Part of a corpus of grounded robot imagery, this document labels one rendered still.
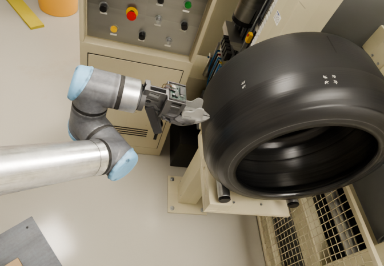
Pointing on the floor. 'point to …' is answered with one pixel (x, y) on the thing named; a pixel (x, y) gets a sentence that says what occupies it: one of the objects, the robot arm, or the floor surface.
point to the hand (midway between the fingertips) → (204, 117)
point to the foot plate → (174, 207)
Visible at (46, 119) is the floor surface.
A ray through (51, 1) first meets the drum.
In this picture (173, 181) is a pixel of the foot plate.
